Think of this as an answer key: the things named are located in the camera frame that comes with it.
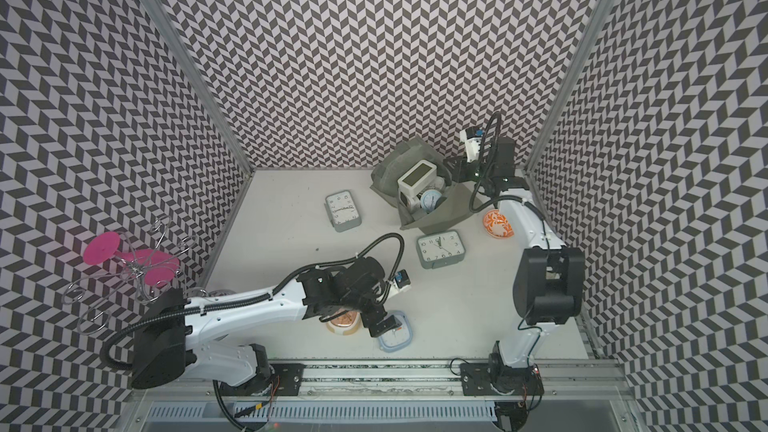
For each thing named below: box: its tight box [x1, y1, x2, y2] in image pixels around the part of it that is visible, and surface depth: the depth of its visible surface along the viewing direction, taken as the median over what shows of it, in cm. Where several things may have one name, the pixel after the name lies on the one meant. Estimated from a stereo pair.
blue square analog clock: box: [378, 310, 413, 353], surface depth 78 cm
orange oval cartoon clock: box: [326, 308, 362, 336], surface depth 80 cm
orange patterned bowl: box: [483, 209, 514, 238], surface depth 101 cm
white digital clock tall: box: [397, 159, 437, 212], surface depth 98 cm
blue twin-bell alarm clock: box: [420, 189, 447, 214], surface depth 99 cm
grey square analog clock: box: [324, 189, 362, 233], surface depth 104 cm
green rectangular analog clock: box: [416, 230, 466, 269], surface depth 96 cm
